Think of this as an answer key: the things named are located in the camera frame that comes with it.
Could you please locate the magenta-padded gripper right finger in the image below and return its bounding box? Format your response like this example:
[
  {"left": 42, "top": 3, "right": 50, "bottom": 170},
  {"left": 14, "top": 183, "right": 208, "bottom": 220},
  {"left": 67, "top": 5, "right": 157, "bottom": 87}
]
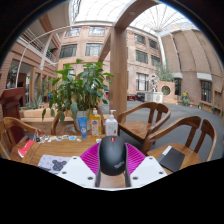
[{"left": 125, "top": 142, "right": 169, "bottom": 188}]

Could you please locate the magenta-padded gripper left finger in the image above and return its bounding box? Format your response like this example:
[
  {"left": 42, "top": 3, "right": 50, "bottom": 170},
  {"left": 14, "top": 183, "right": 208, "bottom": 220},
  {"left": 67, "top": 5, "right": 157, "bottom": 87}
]
[{"left": 57, "top": 143, "right": 101, "bottom": 188}]

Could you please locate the black computer mouse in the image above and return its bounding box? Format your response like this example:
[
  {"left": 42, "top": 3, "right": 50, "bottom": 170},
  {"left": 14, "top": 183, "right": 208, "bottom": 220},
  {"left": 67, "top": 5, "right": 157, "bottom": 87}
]
[{"left": 97, "top": 134, "right": 128, "bottom": 177}]

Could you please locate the cartoon print mouse pad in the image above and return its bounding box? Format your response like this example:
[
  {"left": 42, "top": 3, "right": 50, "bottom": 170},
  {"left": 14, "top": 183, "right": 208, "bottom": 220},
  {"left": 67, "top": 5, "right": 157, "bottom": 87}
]
[{"left": 37, "top": 154, "right": 72, "bottom": 175}]

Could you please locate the black notebook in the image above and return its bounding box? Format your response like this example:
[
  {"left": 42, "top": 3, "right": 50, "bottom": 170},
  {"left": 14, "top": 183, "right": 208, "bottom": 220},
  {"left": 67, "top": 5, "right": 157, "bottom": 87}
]
[{"left": 156, "top": 145, "right": 186, "bottom": 173}]

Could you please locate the blue squeeze tube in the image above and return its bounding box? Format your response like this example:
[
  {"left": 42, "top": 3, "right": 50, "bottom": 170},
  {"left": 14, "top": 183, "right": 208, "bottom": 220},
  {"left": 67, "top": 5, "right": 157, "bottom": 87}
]
[{"left": 77, "top": 116, "right": 88, "bottom": 140}]

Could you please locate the wooden armchair with round back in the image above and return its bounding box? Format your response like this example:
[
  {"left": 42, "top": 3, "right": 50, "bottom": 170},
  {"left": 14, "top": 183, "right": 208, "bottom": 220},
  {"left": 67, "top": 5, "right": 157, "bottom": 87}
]
[
  {"left": 50, "top": 116, "right": 79, "bottom": 136},
  {"left": 116, "top": 101, "right": 172, "bottom": 149},
  {"left": 0, "top": 116, "right": 46, "bottom": 160},
  {"left": 141, "top": 115, "right": 218, "bottom": 175}
]

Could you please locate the yellow liquid soap bottle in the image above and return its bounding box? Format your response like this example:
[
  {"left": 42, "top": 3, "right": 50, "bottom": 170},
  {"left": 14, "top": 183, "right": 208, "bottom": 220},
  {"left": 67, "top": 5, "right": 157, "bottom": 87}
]
[{"left": 89, "top": 107, "right": 103, "bottom": 139}]

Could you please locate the red booklet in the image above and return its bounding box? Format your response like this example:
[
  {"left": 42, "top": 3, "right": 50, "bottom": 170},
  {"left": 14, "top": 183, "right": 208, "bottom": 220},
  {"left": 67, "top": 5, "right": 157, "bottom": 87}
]
[{"left": 17, "top": 139, "right": 36, "bottom": 159}]

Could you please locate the white pump bottle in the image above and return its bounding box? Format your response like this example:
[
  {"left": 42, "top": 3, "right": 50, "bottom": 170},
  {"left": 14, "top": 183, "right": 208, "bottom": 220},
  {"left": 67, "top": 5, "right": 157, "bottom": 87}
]
[{"left": 104, "top": 109, "right": 119, "bottom": 137}]

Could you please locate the yellow flowering potted plant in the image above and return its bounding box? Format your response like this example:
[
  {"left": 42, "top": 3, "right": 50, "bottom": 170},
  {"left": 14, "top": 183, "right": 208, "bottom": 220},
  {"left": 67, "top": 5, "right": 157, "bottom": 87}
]
[{"left": 181, "top": 91, "right": 191, "bottom": 107}]

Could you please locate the green potted plant white pot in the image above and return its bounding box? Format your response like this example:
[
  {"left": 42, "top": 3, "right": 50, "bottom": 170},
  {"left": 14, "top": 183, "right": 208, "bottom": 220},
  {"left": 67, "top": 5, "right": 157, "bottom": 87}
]
[{"left": 41, "top": 58, "right": 115, "bottom": 132}]

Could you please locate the dark red wooden chair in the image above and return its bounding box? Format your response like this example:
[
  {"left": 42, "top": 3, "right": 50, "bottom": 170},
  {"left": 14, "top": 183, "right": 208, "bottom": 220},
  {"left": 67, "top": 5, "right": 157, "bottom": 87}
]
[{"left": 0, "top": 87, "right": 27, "bottom": 121}]

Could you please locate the white statue on pedestal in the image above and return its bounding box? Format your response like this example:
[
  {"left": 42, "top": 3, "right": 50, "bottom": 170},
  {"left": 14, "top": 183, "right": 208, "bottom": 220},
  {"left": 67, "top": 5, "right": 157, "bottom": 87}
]
[{"left": 144, "top": 73, "right": 164, "bottom": 104}]

